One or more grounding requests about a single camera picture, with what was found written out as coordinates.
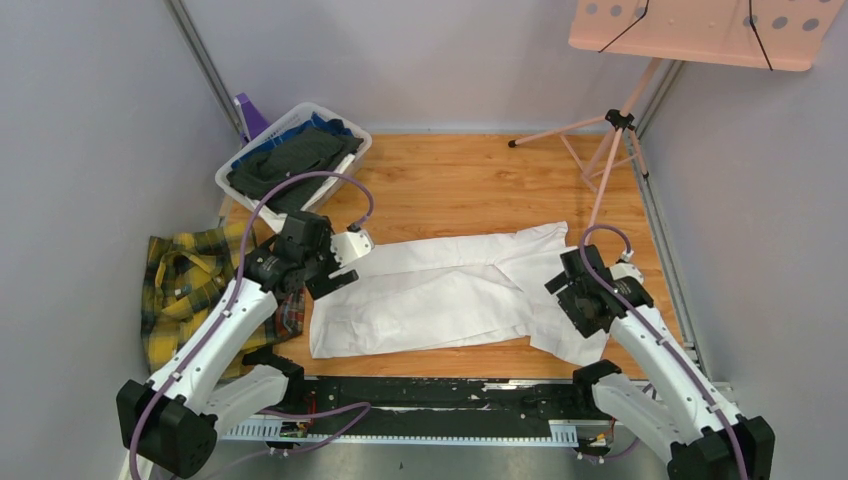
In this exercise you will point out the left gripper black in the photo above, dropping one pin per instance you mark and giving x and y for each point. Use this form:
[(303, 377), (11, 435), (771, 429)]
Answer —
[(322, 283)]

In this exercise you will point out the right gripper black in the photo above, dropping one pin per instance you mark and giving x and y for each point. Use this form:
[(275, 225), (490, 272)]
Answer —
[(586, 325)]

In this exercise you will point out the white plastic laundry basket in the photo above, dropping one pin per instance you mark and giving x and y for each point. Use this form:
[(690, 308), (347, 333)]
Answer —
[(303, 114)]

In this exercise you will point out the white long sleeve shirt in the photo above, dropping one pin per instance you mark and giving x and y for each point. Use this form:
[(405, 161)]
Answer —
[(453, 292)]

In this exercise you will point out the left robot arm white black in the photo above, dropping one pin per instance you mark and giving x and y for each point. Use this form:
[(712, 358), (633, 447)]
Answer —
[(176, 417)]

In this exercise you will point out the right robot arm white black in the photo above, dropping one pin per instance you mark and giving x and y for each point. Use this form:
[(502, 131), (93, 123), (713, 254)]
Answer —
[(686, 421)]

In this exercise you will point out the red blue plaid shirt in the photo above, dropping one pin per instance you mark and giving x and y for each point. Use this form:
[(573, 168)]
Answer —
[(289, 316)]

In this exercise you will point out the dark striped shirt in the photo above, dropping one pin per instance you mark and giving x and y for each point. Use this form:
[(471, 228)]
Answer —
[(310, 150)]

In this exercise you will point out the yellow plaid shirt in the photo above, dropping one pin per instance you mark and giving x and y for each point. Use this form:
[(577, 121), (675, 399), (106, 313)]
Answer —
[(185, 277)]

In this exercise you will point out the blue shirt in basket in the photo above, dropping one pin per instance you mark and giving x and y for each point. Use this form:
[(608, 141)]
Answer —
[(334, 126)]

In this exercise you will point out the purple wedge object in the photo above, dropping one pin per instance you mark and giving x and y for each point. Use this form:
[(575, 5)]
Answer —
[(253, 122)]

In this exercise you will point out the pink music stand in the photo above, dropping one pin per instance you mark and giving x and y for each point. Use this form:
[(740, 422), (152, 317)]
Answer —
[(775, 35)]

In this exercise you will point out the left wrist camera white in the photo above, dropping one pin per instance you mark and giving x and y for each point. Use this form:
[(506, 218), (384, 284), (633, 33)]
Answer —
[(349, 246)]

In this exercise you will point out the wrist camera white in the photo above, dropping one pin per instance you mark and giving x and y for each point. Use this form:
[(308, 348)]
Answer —
[(624, 268), (349, 246)]

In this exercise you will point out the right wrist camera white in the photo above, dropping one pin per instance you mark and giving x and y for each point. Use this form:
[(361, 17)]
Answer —
[(624, 268)]

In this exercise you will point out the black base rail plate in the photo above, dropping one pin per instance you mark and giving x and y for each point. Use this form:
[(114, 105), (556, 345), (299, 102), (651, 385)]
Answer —
[(439, 407)]

